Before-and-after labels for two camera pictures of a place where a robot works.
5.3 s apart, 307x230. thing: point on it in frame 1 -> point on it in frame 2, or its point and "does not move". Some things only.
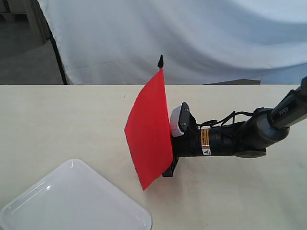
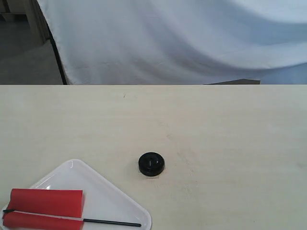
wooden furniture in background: x=27 y=10 does not move
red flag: x=148 y=130 -> x=48 y=209
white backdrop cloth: x=119 y=42 does not move
